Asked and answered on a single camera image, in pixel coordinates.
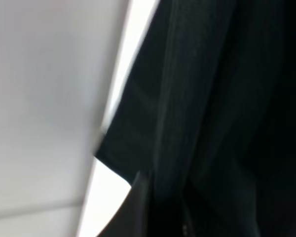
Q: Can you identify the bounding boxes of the black short sleeve t-shirt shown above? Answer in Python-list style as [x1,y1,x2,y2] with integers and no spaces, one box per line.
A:
[95,0,296,237]

